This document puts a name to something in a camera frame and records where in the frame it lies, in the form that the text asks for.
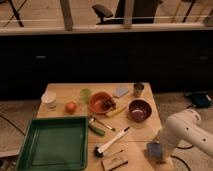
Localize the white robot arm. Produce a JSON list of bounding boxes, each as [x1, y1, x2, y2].
[[157, 109, 213, 162]]

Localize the light blue sponge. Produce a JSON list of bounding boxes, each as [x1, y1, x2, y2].
[[113, 87, 129, 98]]

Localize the green plastic tray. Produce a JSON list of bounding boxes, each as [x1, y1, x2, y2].
[[16, 116, 88, 171]]

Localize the maroon bowl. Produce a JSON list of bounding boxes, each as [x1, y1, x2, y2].
[[129, 100, 152, 122]]

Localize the small wooden block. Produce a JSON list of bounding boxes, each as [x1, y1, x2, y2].
[[101, 150, 128, 171]]

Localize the yellow banana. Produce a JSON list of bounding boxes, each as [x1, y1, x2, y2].
[[106, 107, 126, 117]]

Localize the dark blue floor object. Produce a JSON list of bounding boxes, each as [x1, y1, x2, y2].
[[185, 92, 212, 108]]

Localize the green cucumber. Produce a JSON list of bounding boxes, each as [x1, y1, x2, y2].
[[89, 124, 105, 136]]

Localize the metal cup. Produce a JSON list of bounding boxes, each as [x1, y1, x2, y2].
[[133, 83, 144, 98]]

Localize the dark grapes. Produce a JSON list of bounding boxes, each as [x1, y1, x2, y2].
[[101, 99, 116, 110]]

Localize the metal spoon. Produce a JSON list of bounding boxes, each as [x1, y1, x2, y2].
[[89, 115, 116, 131]]

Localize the orange bowl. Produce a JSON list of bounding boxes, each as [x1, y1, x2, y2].
[[88, 92, 116, 114]]

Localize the green plastic cup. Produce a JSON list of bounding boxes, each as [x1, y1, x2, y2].
[[80, 88, 91, 103]]

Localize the orange fruit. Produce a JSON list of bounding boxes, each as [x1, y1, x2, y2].
[[65, 101, 77, 114]]

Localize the white cup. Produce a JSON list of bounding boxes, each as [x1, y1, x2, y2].
[[41, 91, 56, 108]]

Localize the black office chair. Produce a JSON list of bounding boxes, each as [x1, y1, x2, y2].
[[92, 0, 163, 25]]

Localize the white handled dish brush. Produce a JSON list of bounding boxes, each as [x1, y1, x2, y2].
[[94, 127, 129, 157]]

